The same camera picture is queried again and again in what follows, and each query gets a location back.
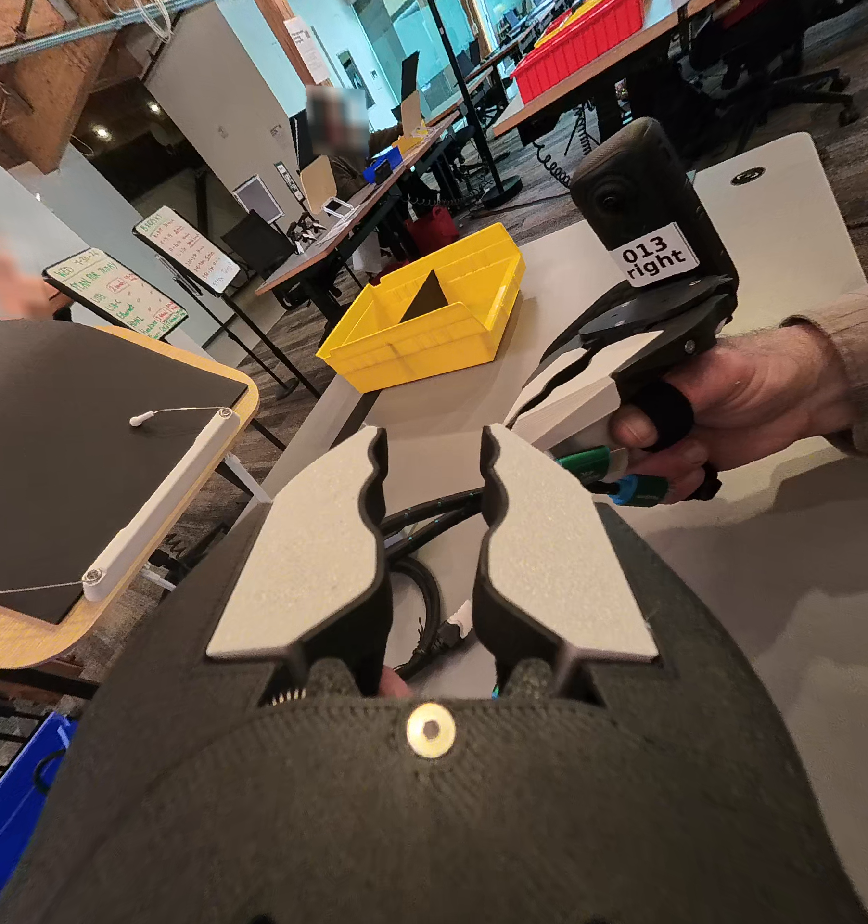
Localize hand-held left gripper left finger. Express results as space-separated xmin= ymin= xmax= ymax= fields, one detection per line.
xmin=205 ymin=424 xmax=395 ymax=697

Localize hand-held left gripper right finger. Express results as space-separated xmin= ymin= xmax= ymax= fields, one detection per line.
xmin=472 ymin=423 xmax=660 ymax=697

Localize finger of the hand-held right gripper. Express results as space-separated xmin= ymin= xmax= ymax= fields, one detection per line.
xmin=512 ymin=377 xmax=628 ymax=458
xmin=508 ymin=331 xmax=666 ymax=414

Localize black braided hdmi cable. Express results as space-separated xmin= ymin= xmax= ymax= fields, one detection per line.
xmin=382 ymin=444 xmax=672 ymax=567

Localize person's right hand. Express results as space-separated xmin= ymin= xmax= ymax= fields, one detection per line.
xmin=607 ymin=325 xmax=858 ymax=506

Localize white plastic bar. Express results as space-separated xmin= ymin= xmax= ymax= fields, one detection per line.
xmin=82 ymin=408 xmax=242 ymax=604

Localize yellow plastic bin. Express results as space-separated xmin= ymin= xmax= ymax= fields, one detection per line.
xmin=316 ymin=222 xmax=528 ymax=395

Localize red storage bin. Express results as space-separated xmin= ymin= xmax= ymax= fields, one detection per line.
xmin=405 ymin=205 xmax=461 ymax=254

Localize wooden-edged desk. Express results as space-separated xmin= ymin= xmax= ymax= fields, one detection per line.
xmin=492 ymin=0 xmax=716 ymax=139

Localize wooden-edged black board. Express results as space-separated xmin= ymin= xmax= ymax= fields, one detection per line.
xmin=0 ymin=320 xmax=261 ymax=671

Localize long red plastic bin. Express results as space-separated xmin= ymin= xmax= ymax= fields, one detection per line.
xmin=510 ymin=0 xmax=649 ymax=105

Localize shallow yellow bin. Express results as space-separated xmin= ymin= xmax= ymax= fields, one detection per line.
xmin=535 ymin=0 xmax=601 ymax=45

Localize long grey desk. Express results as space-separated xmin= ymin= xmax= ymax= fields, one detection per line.
xmin=255 ymin=108 xmax=464 ymax=326

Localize black office chair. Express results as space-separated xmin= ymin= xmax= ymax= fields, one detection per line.
xmin=221 ymin=209 xmax=298 ymax=280

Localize whiteboard with green writing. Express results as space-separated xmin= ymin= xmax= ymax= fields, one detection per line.
xmin=43 ymin=247 xmax=288 ymax=453

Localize whiteboard on black stand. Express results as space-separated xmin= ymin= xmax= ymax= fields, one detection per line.
xmin=132 ymin=205 xmax=321 ymax=400

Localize grey framed picture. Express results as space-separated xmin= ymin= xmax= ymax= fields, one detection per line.
xmin=232 ymin=175 xmax=285 ymax=224

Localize blue plastic bin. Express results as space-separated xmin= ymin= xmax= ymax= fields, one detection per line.
xmin=0 ymin=711 xmax=78 ymax=900

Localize white paper notice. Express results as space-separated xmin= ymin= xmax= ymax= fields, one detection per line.
xmin=284 ymin=16 xmax=331 ymax=85

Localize thin black cable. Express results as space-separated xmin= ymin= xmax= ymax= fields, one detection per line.
xmin=387 ymin=559 xmax=475 ymax=680

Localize black coiled cord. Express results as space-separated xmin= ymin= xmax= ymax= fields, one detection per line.
xmin=535 ymin=101 xmax=601 ymax=186

